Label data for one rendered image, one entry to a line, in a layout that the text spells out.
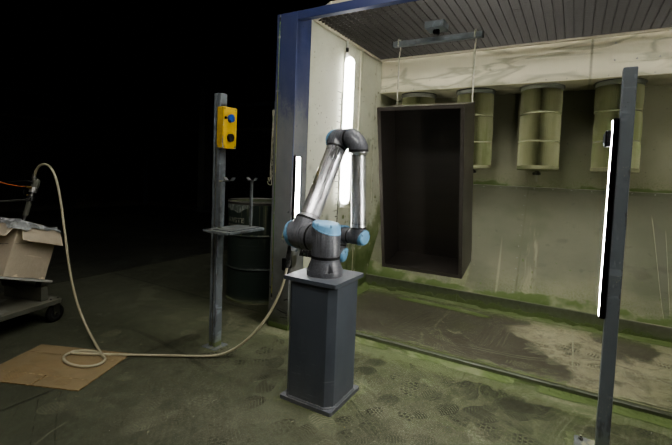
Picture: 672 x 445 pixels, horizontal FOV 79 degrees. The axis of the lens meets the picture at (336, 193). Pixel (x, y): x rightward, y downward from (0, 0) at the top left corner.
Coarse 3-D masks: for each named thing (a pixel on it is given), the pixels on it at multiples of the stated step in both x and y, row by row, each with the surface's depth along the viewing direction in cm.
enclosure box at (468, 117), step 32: (384, 128) 301; (416, 128) 313; (448, 128) 301; (384, 160) 305; (416, 160) 318; (448, 160) 307; (384, 192) 309; (416, 192) 325; (448, 192) 312; (384, 224) 313; (416, 224) 331; (448, 224) 318; (384, 256) 312; (416, 256) 329; (448, 256) 324
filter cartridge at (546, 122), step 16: (528, 96) 350; (544, 96) 344; (560, 96) 344; (528, 112) 350; (544, 112) 344; (560, 112) 346; (528, 128) 350; (544, 128) 342; (560, 128) 348; (528, 144) 350; (544, 144) 342; (528, 160) 348; (544, 160) 342
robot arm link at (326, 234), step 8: (312, 224) 210; (320, 224) 205; (328, 224) 206; (336, 224) 209; (304, 232) 212; (312, 232) 208; (320, 232) 204; (328, 232) 204; (336, 232) 206; (304, 240) 212; (312, 240) 208; (320, 240) 204; (328, 240) 204; (336, 240) 206; (312, 248) 208; (320, 248) 205; (328, 248) 204; (336, 248) 207; (320, 256) 205; (328, 256) 205; (336, 256) 207
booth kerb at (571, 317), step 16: (400, 288) 389; (416, 288) 381; (432, 288) 374; (448, 288) 366; (480, 304) 352; (496, 304) 346; (512, 304) 340; (528, 304) 334; (560, 320) 322; (576, 320) 317; (592, 320) 311; (624, 320) 301; (640, 336) 297; (656, 336) 292
